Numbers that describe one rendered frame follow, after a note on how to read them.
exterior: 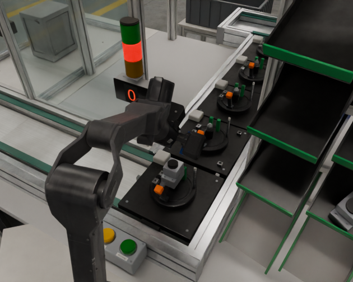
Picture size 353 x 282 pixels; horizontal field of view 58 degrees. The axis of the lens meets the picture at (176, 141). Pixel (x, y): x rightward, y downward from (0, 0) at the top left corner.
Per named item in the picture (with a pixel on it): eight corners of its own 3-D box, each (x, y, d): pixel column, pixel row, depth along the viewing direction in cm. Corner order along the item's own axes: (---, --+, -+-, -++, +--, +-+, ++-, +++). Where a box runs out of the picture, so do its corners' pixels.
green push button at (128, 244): (130, 258, 84) (129, 255, 82) (117, 252, 85) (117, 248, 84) (139, 246, 86) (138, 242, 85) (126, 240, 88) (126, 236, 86)
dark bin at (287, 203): (291, 218, 65) (293, 208, 59) (236, 186, 71) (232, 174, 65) (353, 112, 72) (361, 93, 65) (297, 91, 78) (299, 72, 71)
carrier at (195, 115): (226, 179, 103) (230, 152, 95) (162, 154, 112) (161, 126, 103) (251, 135, 119) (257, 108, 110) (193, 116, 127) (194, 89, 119)
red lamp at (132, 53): (135, 64, 86) (133, 46, 83) (120, 59, 88) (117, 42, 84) (145, 55, 89) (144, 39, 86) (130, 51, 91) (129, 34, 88)
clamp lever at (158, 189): (165, 201, 91) (159, 193, 85) (159, 198, 92) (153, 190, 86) (171, 190, 93) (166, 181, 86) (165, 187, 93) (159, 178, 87)
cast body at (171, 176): (174, 189, 91) (173, 173, 86) (161, 183, 93) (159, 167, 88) (187, 170, 96) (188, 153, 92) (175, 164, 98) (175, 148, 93)
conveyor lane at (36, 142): (189, 258, 93) (190, 241, 86) (-6, 158, 123) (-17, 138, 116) (227, 190, 111) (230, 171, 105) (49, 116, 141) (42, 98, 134)
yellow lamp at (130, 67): (136, 79, 89) (135, 64, 86) (122, 75, 91) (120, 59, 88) (147, 71, 93) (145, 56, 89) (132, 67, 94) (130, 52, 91)
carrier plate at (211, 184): (190, 243, 87) (190, 239, 86) (117, 207, 95) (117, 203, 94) (224, 183, 102) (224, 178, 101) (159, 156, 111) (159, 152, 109)
